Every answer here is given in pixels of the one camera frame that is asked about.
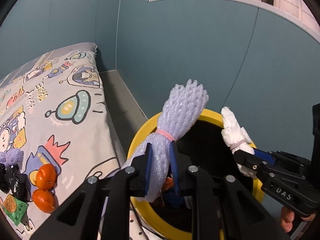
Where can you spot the orange snack wrapper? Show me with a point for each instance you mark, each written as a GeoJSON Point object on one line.
{"type": "Point", "coordinates": [168, 184]}

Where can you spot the white tissue wad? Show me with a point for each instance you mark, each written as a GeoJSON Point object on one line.
{"type": "Point", "coordinates": [235, 136]}

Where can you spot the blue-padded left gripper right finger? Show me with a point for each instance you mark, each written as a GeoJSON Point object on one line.
{"type": "Point", "coordinates": [174, 166]}

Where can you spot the green snack packet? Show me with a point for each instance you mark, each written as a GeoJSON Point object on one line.
{"type": "Point", "coordinates": [14, 208]}

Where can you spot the grey bed frame ledge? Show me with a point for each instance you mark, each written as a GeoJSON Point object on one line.
{"type": "Point", "coordinates": [125, 113]}

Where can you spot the orange tangerine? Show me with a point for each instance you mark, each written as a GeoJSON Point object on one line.
{"type": "Point", "coordinates": [44, 200]}
{"type": "Point", "coordinates": [46, 177]}

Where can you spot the person's right hand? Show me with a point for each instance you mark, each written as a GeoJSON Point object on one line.
{"type": "Point", "coordinates": [287, 217]}

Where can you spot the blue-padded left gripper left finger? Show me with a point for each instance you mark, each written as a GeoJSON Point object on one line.
{"type": "Point", "coordinates": [148, 166]}

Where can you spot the cartoon space print bedsheet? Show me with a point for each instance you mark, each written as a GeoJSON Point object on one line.
{"type": "Point", "coordinates": [53, 108]}

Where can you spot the black plastic bag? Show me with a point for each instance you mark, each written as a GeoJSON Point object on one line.
{"type": "Point", "coordinates": [4, 180]}
{"type": "Point", "coordinates": [17, 183]}

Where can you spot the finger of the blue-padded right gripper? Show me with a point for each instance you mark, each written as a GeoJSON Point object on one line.
{"type": "Point", "coordinates": [263, 155]}

